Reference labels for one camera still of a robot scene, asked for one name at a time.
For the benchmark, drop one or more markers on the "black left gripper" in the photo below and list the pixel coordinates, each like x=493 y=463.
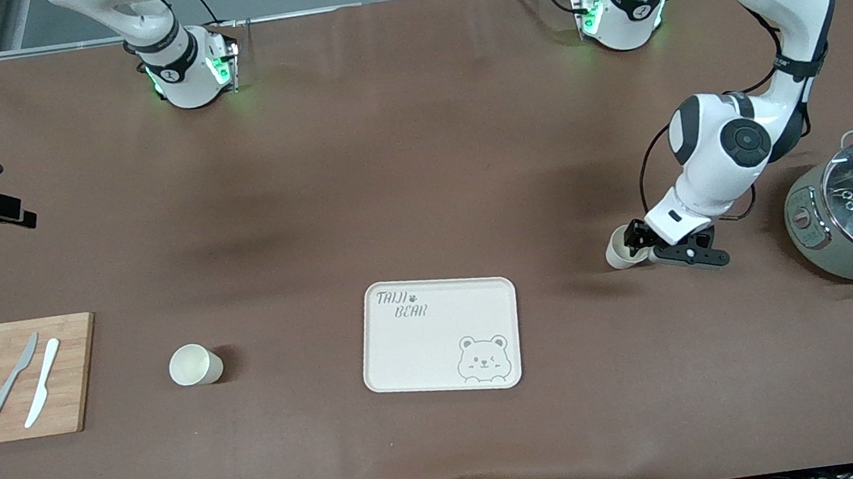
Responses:
x=636 y=233

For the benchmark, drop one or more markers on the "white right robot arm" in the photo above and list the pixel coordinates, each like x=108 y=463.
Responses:
x=178 y=74

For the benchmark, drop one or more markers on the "cream tray with bear print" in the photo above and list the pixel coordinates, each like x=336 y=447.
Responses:
x=423 y=346

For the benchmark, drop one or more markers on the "grey plastic knife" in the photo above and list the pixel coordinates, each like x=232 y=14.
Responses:
x=12 y=376

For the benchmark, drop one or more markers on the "white plastic knife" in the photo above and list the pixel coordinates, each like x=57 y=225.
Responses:
x=44 y=384

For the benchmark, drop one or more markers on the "wooden cutting board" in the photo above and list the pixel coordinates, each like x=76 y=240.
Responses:
x=71 y=397

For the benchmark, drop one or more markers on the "brown table cover sheet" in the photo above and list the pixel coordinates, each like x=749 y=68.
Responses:
x=384 y=155

